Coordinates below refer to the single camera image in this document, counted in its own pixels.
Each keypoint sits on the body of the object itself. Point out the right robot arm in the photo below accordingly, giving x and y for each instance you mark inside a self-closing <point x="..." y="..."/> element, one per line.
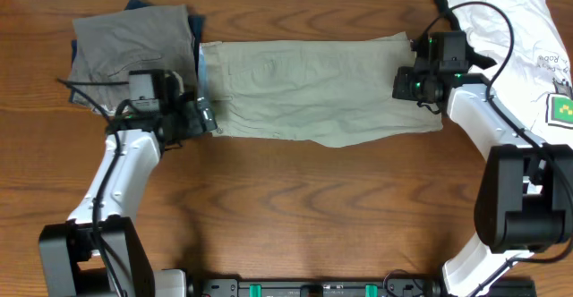
<point x="523" y="211"/>

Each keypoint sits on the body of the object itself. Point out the grey folded shorts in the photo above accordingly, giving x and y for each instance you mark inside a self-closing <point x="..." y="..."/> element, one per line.
<point x="130" y="51"/>

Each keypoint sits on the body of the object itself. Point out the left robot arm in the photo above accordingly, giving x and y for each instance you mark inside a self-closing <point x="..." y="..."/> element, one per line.
<point x="97" y="251"/>

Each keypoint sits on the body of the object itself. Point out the black garment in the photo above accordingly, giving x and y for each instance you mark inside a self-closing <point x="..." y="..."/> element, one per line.
<point x="481" y="61"/>

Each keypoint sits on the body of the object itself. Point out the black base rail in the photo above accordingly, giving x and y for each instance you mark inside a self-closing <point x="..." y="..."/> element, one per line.
<point x="394" y="287"/>

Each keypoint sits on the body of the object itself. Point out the khaki green shorts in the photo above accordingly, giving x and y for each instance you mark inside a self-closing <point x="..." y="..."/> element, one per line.
<point x="335" y="93"/>

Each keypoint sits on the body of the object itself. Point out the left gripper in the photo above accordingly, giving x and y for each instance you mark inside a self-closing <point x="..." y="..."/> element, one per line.
<point x="209" y="120"/>

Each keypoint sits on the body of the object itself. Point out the white printed t-shirt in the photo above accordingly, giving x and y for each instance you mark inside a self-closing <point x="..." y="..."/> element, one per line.
<point x="535" y="86"/>

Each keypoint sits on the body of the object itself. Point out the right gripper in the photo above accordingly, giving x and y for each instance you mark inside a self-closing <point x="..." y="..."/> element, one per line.
<point x="399" y="87"/>

